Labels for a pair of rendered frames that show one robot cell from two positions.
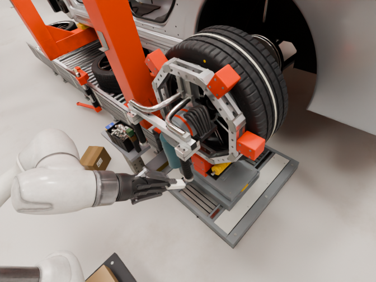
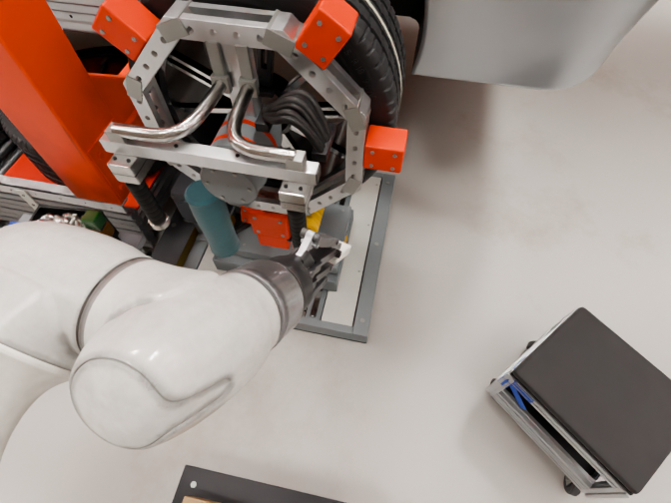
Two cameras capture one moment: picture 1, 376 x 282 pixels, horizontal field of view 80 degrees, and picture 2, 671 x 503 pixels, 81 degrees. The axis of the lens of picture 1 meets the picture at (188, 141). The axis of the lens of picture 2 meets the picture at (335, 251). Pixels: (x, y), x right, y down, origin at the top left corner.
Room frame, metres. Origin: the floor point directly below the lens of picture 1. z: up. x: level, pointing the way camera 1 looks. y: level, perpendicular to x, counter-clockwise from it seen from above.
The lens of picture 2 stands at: (0.16, 0.30, 1.50)
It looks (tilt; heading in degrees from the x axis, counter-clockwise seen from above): 58 degrees down; 318
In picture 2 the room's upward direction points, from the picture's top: straight up
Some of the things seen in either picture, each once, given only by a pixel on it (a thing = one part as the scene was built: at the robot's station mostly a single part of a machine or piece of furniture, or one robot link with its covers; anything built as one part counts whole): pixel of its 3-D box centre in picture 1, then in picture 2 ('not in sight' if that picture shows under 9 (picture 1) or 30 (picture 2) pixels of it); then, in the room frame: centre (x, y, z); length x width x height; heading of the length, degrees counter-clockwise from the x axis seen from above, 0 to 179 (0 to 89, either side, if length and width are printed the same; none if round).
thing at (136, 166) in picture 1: (132, 156); not in sight; (1.25, 0.48, 0.21); 0.10 x 0.10 x 0.42; 36
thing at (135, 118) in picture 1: (137, 114); (134, 158); (0.86, 0.20, 0.93); 0.09 x 0.05 x 0.05; 126
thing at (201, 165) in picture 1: (206, 157); (277, 213); (0.86, -0.09, 0.48); 0.16 x 0.12 x 0.17; 126
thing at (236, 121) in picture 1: (195, 116); (254, 132); (0.84, -0.06, 0.85); 0.54 x 0.07 x 0.54; 36
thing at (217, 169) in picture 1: (228, 158); (318, 199); (0.80, -0.21, 0.51); 0.29 x 0.06 x 0.06; 126
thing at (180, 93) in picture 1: (154, 92); (165, 92); (0.85, 0.10, 1.03); 0.19 x 0.18 x 0.11; 126
